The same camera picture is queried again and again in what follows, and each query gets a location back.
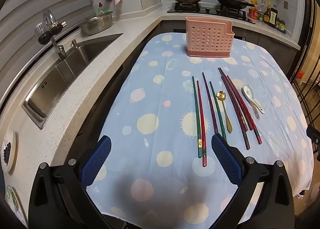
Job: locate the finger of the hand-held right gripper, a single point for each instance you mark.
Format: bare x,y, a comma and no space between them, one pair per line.
313,141

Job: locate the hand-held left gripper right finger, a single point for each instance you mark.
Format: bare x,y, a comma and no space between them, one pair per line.
226,159

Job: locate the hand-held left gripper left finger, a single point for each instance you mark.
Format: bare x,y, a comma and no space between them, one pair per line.
96,161

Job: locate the brown chopstick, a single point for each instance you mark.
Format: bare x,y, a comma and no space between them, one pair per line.
232,94
241,119

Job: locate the dark red chopstick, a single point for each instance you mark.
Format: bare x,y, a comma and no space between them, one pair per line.
235,114

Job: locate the green chopstick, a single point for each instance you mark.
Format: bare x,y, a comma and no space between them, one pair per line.
217,111
196,116

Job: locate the dark maroon chopstick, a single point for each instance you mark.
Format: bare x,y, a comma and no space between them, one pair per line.
210,104

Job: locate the gold flower spoon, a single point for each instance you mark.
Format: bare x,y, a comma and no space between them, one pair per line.
220,95

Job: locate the white ceramic spoon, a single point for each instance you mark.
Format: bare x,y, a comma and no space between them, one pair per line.
247,91

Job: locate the pink perforated utensil holder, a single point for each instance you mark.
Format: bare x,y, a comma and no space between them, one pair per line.
210,36

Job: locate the black framed glass door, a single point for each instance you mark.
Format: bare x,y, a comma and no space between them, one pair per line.
307,81

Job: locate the small red object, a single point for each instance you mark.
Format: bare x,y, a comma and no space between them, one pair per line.
300,74

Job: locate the plate with dark berries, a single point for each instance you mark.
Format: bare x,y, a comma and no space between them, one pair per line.
12,154

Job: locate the blue planet print tablecloth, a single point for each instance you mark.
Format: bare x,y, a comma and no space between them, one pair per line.
150,94

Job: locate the white stone kitchen counter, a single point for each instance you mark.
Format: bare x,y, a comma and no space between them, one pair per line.
100,69

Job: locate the plate with food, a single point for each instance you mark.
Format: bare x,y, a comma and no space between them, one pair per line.
11,199

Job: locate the stainless steel sink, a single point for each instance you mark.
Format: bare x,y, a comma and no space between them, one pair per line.
75,61

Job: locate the chrome faucet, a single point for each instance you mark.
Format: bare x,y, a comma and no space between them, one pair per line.
58,49

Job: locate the rack of small condiment jars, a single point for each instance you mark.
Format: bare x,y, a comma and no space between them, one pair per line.
281,26

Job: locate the sink soap pump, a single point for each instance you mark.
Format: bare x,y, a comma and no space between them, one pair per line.
73,43

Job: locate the dark soy sauce bottle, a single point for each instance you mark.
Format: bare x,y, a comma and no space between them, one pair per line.
273,16

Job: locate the dark bottle with orange label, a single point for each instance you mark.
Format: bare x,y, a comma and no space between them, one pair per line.
267,15

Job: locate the small green lid jar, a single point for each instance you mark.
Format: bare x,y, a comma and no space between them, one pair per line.
261,17

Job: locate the steel mixing bowl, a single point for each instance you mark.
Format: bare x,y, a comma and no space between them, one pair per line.
96,25

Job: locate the red instant noodle cup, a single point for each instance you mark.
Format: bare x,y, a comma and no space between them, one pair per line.
253,14

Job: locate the clear plastic bottle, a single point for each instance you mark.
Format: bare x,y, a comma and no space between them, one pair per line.
261,7

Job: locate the black gas stove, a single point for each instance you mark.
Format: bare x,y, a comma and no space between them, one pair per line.
207,10

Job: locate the green dish soap bottle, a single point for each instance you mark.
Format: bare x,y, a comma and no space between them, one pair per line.
101,9

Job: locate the black wok with lid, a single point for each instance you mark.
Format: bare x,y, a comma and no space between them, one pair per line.
232,0

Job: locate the grey wall switch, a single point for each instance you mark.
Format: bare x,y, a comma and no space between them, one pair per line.
286,4

